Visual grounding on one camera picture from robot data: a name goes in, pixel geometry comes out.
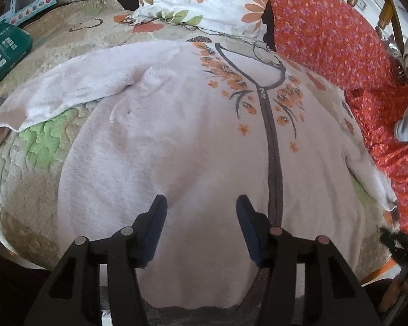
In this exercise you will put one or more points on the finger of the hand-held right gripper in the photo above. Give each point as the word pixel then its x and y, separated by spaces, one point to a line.
pixel 392 242

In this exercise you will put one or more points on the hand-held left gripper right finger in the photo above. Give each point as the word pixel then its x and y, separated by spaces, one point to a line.
pixel 250 227

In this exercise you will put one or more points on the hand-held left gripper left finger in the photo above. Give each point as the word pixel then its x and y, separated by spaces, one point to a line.
pixel 153 224

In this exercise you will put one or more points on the pink flower print cardigan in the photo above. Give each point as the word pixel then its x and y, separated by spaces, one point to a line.
pixel 190 142

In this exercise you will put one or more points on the patchwork heart quilt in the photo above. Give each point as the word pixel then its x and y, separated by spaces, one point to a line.
pixel 37 176

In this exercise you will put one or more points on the clear plastic wrap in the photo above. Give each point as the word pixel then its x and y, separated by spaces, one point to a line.
pixel 392 46

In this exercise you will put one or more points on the orange floral cloth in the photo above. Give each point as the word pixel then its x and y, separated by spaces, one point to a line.
pixel 326 34

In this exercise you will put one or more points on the teal cardboard box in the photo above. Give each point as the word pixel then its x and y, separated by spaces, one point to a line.
pixel 3 51

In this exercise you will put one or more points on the white floral pillow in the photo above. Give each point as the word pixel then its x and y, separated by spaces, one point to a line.
pixel 207 0

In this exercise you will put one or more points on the colourful paint set box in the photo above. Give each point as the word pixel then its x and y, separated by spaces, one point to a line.
pixel 34 8

